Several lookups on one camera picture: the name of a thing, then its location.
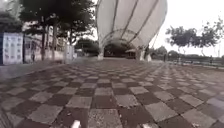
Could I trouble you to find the chequered grey paving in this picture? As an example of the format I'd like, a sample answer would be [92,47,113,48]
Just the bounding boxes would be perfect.
[0,58,224,128]

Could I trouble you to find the white canopy structure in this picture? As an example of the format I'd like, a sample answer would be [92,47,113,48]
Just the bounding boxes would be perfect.
[95,0,169,62]

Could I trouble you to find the pale building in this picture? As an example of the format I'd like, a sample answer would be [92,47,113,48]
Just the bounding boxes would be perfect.
[21,20,73,63]

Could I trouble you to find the robot's own part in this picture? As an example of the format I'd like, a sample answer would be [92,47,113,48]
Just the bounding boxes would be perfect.
[141,123,153,128]
[70,119,82,128]

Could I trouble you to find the group of dark trees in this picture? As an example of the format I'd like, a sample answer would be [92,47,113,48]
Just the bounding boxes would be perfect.
[0,0,98,63]

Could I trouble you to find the low railing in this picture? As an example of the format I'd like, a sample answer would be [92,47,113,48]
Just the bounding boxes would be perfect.
[151,54,224,68]

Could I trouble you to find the trees with sparse crowns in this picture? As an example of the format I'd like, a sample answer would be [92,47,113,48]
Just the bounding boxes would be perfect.
[165,18,224,58]

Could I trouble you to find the white notice board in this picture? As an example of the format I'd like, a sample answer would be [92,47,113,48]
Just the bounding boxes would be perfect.
[0,32,24,66]

